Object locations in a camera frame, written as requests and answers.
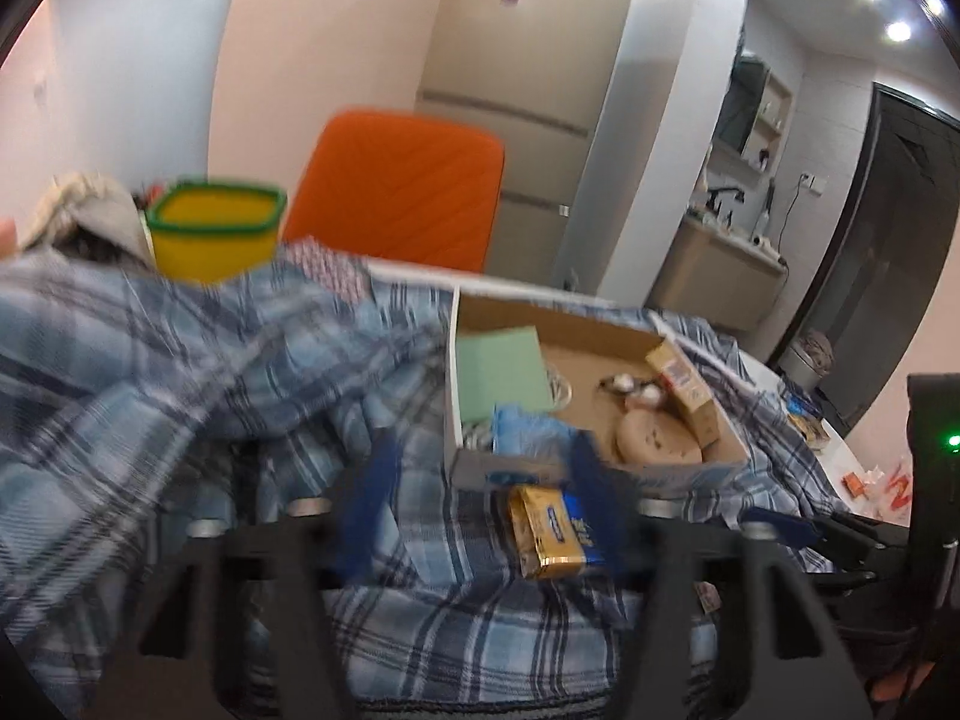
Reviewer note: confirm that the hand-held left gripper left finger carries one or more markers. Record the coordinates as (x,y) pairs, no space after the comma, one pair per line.
(367,510)

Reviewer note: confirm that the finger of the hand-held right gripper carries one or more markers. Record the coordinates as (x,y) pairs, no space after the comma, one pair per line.
(780,525)

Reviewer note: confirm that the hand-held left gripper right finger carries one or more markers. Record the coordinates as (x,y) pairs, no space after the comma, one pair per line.
(600,499)

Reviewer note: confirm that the yellow snack packet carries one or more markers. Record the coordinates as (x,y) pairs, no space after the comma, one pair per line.
(547,532)

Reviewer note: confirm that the blue tissue packet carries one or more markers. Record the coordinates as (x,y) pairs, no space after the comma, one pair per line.
(529,431)

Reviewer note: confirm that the small white fuzzy item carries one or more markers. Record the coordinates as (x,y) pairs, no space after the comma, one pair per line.
(645,392)

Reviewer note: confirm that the yellow biscuit box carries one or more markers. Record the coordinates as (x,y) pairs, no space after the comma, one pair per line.
(682,390)

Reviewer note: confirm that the cardboard box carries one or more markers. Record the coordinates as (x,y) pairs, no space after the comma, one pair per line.
(585,349)

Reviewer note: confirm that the green notepad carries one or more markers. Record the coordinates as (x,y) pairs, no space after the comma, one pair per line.
(502,375)

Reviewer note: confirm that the orange white plastic bag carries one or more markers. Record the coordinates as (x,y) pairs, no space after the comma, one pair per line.
(885,487)

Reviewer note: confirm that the round beige puff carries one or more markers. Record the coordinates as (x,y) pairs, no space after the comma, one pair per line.
(656,439)

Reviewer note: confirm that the small snack packets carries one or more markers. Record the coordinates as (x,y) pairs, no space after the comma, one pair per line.
(802,420)

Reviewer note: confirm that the trash bin with liner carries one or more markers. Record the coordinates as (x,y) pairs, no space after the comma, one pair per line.
(810,356)

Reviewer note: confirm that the blue plaid blanket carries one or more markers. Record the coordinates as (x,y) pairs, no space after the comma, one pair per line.
(187,390)

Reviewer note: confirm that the dark door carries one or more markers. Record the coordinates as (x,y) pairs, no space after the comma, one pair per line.
(877,255)

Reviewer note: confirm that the pink white patterned cloth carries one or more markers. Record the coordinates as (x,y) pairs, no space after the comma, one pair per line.
(330,274)

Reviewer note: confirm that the wooden vanity cabinet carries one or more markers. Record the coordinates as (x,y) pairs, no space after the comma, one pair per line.
(712,277)

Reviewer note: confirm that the white hair dryer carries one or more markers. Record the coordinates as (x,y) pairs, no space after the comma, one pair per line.
(765,246)

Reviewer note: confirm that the yellow bin with green rim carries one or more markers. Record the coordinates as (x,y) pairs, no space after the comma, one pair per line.
(214,240)

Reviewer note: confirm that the orange chair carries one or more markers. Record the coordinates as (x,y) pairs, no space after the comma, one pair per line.
(397,187)

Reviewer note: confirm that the black faucet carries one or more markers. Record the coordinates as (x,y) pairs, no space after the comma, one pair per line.
(724,199)

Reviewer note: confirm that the grey cloth bag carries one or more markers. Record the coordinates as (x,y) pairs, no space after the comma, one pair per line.
(120,229)

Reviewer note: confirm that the mirror cabinet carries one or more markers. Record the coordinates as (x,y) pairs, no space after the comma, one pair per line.
(750,109)

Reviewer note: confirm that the white clothing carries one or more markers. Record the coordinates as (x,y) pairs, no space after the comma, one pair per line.
(67,199)

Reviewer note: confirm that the beige refrigerator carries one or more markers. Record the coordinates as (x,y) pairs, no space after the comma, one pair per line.
(525,52)

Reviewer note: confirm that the pink cup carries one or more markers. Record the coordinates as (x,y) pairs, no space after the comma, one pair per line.
(6,236)

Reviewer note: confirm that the low wall outlet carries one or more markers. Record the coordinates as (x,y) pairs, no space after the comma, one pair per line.
(571,280)

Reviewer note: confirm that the white wall socket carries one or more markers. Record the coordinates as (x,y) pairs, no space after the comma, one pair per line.
(810,181)

